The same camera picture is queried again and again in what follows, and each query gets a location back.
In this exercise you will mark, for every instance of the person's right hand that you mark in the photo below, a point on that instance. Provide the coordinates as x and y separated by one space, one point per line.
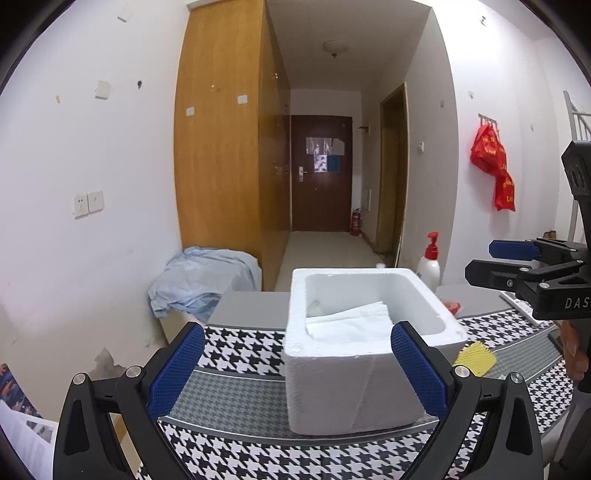
572 355

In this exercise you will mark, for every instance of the small red packet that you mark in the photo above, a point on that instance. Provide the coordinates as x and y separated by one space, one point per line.
451 307

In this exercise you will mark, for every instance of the grey printed notice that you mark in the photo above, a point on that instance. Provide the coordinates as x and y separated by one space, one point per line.
318 146

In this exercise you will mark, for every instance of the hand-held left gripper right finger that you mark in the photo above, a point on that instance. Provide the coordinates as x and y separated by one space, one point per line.
418 369

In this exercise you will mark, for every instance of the white wall plate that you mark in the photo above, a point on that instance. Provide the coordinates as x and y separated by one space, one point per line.
103 89

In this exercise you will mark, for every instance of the white pump bottle red cap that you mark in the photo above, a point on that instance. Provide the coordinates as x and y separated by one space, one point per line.
429 273

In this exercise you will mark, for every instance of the white metal bunk bed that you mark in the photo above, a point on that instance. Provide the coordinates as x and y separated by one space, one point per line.
570 115

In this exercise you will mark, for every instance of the metal wall hook rack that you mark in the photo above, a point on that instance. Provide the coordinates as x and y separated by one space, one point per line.
488 118

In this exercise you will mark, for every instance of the dark brown door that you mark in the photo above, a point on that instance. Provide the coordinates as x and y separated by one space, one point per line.
318 203

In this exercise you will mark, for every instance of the red plastic bag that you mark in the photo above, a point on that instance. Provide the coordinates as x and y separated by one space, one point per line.
487 150
505 191

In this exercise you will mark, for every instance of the yellow mesh pad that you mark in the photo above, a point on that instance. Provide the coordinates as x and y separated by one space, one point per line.
475 357

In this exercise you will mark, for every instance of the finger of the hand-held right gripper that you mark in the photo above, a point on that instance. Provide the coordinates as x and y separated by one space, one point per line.
498 273
512 250

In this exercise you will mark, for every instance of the houndstooth blanket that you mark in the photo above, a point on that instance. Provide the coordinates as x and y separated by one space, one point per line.
240 350

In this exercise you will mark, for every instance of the ceiling lamp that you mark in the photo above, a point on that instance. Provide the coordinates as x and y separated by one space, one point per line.
337 46

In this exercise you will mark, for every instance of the white power strip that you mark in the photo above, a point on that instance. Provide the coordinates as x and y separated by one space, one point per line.
519 304

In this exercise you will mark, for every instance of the blue paper notice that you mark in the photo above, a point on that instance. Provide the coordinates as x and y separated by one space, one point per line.
332 163

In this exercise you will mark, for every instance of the white foam box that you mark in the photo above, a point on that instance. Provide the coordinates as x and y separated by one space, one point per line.
332 378

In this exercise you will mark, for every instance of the red fire extinguisher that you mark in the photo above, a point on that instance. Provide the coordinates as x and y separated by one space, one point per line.
356 222

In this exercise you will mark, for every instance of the colourful patterned cloth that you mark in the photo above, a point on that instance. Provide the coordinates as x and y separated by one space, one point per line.
11 387

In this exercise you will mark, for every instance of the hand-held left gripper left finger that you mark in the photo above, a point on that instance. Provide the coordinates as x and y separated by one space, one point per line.
178 369

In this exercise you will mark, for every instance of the white wall socket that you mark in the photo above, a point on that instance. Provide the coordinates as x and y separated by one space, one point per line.
81 205
96 201

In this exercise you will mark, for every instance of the white paper sheet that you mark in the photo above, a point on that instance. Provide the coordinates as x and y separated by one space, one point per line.
338 146

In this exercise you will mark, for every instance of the white paper tissue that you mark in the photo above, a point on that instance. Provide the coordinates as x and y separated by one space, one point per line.
351 323

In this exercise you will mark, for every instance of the wooden wardrobe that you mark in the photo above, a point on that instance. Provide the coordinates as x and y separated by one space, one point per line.
217 161

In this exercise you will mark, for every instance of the wooden doorway frame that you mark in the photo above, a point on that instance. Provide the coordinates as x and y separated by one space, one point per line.
402 175

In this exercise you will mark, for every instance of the light blue bedding bundle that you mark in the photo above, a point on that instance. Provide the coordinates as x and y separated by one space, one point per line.
203 281

